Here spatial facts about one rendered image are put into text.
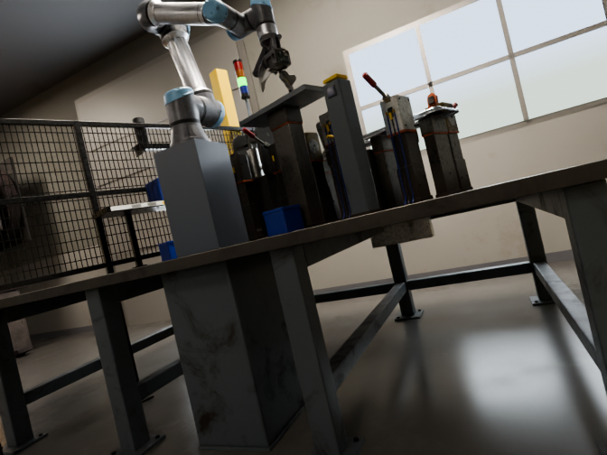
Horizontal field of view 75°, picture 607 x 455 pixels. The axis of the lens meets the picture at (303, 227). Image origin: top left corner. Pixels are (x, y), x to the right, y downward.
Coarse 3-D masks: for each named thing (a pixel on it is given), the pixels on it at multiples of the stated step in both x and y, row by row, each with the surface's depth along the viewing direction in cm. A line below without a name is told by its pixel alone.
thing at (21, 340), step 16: (0, 176) 501; (16, 176) 513; (0, 192) 502; (16, 192) 504; (16, 208) 501; (0, 224) 487; (16, 224) 506; (0, 240) 517; (16, 288) 481; (16, 320) 477; (16, 336) 474; (16, 352) 448
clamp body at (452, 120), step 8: (440, 104) 155; (448, 104) 158; (448, 120) 156; (448, 128) 155; (456, 128) 160; (448, 136) 155; (456, 136) 160; (456, 144) 159; (456, 152) 158; (456, 160) 155; (464, 160) 161; (456, 168) 155; (464, 168) 160; (464, 176) 158; (464, 184) 157
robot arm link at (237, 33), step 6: (246, 12) 146; (240, 18) 145; (246, 18) 146; (240, 24) 146; (246, 24) 147; (228, 30) 146; (234, 30) 146; (240, 30) 148; (246, 30) 149; (252, 30) 149; (234, 36) 151; (240, 36) 152
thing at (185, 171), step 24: (192, 144) 140; (216, 144) 151; (168, 168) 145; (192, 168) 141; (216, 168) 148; (168, 192) 147; (192, 192) 142; (216, 192) 145; (168, 216) 148; (192, 216) 143; (216, 216) 142; (240, 216) 156; (192, 240) 144; (216, 240) 140; (240, 240) 152
